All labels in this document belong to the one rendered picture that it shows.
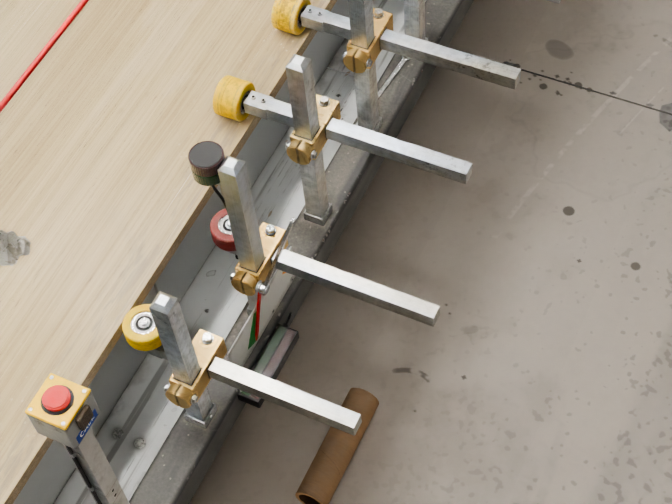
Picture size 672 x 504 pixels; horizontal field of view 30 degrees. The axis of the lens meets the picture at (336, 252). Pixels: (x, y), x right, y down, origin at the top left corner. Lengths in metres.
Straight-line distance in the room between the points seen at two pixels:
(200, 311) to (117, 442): 0.32
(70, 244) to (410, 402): 1.10
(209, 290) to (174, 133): 0.34
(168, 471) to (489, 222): 1.41
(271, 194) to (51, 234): 0.55
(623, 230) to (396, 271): 0.62
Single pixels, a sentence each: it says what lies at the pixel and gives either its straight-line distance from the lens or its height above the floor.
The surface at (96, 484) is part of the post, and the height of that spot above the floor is 0.97.
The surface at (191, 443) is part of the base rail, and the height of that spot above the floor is 0.70.
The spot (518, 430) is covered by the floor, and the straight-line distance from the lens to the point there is 3.11.
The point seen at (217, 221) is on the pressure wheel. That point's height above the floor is 0.91.
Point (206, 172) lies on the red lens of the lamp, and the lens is 2.10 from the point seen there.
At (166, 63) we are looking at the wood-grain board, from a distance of 2.63.
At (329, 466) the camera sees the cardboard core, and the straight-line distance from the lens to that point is 2.99.
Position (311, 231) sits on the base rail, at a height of 0.70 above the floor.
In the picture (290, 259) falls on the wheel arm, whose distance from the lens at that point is 2.34.
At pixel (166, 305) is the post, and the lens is 2.02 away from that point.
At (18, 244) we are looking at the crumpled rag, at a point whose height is 0.91.
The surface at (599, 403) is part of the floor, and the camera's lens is 3.16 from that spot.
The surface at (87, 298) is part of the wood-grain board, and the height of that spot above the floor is 0.90.
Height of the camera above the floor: 2.79
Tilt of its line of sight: 56 degrees down
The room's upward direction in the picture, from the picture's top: 7 degrees counter-clockwise
